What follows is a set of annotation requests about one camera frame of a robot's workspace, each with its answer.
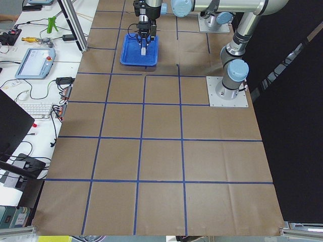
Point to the black monitor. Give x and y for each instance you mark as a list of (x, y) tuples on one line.
[(15, 124)]

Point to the green clamp tool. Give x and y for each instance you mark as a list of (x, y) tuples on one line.
[(51, 25)]

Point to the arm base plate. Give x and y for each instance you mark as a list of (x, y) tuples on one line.
[(221, 97), (217, 23)]

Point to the white keyboard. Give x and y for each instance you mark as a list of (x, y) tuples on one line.
[(37, 110)]

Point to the black power adapter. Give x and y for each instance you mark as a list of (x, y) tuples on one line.
[(68, 37)]

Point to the teach pendant tablet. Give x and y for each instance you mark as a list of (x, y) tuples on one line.
[(36, 64)]

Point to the blue plastic tray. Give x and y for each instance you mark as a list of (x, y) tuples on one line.
[(131, 53)]

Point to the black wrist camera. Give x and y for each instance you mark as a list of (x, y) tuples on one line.
[(139, 7)]

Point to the aluminium frame post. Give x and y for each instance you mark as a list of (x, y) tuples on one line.
[(74, 24)]

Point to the yellow screwdriver tool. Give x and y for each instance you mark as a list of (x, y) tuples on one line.
[(29, 39)]

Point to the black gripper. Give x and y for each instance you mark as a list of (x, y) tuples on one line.
[(151, 11)]

